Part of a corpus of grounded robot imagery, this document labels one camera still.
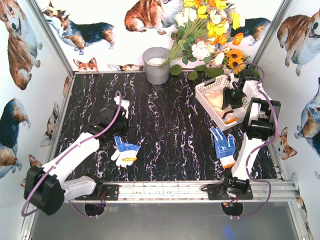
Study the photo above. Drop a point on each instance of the cream rubber glove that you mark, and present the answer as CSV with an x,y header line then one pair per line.
x,y
215,100

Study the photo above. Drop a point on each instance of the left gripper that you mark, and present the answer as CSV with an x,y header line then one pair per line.
x,y
130,130

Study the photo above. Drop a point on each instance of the white plastic storage basket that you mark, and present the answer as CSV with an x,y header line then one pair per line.
x,y
218,83

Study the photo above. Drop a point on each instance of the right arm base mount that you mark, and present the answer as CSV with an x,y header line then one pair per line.
x,y
221,192

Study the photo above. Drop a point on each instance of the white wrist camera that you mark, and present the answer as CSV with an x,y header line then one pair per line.
x,y
233,81
125,104

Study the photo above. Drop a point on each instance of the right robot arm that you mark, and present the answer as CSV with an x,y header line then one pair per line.
x,y
259,118

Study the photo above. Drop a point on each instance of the grey metal bucket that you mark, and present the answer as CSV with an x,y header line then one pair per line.
x,y
156,67

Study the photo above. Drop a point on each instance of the artificial flower bouquet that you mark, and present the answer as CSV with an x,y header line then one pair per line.
x,y
209,31

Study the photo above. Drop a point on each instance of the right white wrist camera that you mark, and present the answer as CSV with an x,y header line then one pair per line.
x,y
233,81

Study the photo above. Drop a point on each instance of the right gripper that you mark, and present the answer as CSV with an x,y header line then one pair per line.
x,y
230,100

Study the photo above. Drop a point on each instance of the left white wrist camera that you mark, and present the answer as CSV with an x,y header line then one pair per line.
x,y
125,104

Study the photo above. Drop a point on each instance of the blue dotted glove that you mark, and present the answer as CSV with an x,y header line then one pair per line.
x,y
125,153
224,147

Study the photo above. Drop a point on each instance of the aluminium front rail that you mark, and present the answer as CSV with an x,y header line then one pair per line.
x,y
158,191

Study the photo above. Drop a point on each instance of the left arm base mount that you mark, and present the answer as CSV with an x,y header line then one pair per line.
x,y
105,192

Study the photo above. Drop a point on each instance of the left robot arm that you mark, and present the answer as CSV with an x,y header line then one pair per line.
x,y
96,134

